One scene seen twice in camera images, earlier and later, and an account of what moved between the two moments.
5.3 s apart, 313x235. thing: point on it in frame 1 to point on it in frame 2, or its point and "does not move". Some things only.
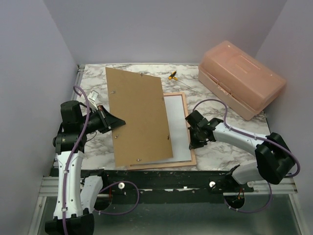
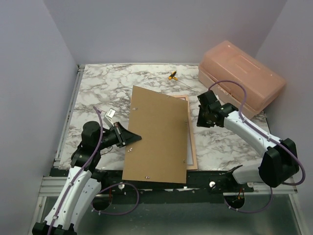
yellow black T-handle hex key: x=171 y=77 does not move
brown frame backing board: x=138 y=99 to x=161 y=120
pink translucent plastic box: x=247 y=86 does not move
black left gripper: x=108 y=121 to x=124 y=136
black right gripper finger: x=194 y=141 to x=201 y=119
